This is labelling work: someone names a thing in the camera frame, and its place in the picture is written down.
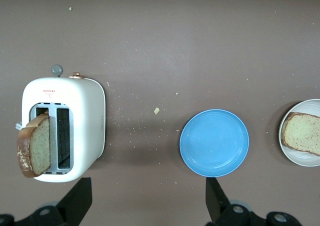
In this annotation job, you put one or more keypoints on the large bread crumb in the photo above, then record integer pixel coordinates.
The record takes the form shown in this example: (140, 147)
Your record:
(156, 111)

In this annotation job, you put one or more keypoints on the brown table cover mat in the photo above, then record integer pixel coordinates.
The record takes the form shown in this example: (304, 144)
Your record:
(160, 48)

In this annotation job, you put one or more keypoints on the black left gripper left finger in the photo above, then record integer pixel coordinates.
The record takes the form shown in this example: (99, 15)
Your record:
(75, 206)

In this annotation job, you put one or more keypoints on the brown-crust bread slice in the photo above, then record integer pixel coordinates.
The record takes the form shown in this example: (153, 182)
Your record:
(303, 133)
(40, 146)

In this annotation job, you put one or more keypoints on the white two-slot toaster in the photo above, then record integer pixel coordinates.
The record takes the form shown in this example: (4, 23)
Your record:
(87, 126)

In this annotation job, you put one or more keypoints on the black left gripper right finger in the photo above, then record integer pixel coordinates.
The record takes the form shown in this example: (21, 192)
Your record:
(215, 201)

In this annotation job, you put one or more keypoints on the blue round plate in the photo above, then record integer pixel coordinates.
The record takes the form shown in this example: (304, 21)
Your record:
(214, 142)

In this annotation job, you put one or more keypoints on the beige round plate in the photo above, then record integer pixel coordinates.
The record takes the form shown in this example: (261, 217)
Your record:
(302, 159)

